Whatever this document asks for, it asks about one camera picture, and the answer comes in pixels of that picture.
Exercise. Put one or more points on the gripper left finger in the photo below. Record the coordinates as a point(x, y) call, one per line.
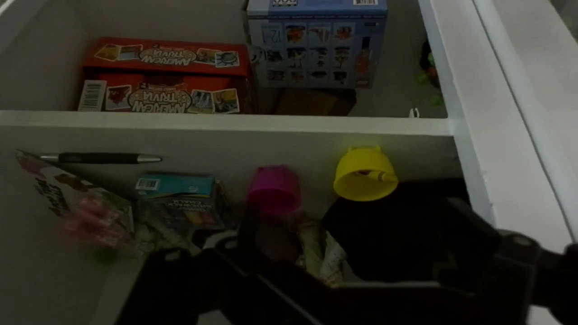
point(189, 284)

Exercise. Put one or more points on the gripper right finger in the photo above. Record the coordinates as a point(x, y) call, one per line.
point(505, 271)

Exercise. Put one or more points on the yellow bowl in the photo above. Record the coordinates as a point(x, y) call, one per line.
point(361, 162)

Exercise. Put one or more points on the teal chalk box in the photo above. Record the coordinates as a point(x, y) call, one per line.
point(176, 187)

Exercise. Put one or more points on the black cloth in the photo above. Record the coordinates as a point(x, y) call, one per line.
point(384, 234)

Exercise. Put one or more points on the pink plastic cup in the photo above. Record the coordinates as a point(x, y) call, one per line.
point(274, 187)

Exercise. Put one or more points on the pale snack packet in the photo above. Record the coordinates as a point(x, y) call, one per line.
point(325, 257)

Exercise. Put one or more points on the red printed clear packet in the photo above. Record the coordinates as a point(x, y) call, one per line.
point(67, 198)

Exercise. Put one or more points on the black and silver pen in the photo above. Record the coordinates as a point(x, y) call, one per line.
point(99, 158)

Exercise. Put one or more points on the yellow marker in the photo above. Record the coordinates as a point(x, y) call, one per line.
point(378, 175)

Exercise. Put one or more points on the white shelf unit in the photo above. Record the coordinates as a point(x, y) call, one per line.
point(226, 124)

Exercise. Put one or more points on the red trivia game box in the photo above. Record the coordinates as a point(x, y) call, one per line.
point(167, 76)

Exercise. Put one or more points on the brown cardboard box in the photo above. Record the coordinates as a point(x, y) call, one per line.
point(311, 103)

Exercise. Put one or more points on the blue toy figure box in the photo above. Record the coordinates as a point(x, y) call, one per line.
point(316, 45)

